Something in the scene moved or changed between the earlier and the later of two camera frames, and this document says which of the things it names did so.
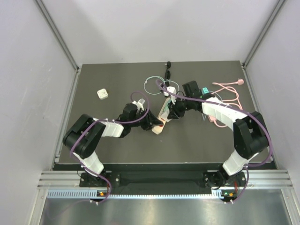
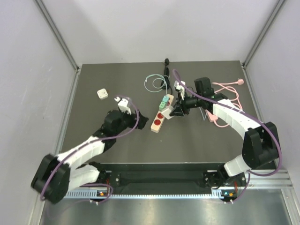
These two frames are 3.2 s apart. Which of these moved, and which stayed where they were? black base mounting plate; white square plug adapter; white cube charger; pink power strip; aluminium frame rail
Moved: white cube charger
Stayed: aluminium frame rail; black base mounting plate; pink power strip; white square plug adapter
